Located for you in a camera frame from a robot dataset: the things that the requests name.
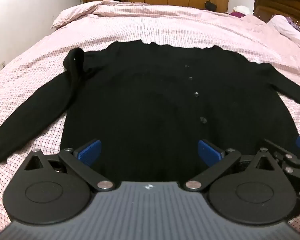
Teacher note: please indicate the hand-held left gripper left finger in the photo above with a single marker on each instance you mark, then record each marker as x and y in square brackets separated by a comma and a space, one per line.
[91, 150]

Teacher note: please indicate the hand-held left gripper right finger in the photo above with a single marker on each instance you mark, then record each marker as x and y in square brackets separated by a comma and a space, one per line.
[208, 152]

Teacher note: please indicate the black knit cardigan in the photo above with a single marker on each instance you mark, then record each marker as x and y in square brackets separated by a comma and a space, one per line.
[140, 100]

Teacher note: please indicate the white pillow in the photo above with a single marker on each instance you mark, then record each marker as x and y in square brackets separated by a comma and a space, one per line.
[286, 27]

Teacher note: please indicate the pink checked bed cover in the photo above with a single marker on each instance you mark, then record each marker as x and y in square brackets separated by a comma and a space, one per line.
[165, 22]

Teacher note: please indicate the wooden headboard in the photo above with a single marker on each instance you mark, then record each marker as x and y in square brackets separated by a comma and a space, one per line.
[280, 6]

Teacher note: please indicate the purple cloth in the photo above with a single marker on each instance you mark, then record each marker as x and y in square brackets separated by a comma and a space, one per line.
[236, 14]

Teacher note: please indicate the black round object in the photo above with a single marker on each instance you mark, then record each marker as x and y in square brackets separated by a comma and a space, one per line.
[210, 6]

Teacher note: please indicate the white plush toy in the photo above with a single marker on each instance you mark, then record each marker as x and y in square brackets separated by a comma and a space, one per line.
[242, 9]

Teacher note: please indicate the low wall socket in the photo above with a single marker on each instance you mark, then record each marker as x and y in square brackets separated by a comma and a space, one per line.
[2, 65]

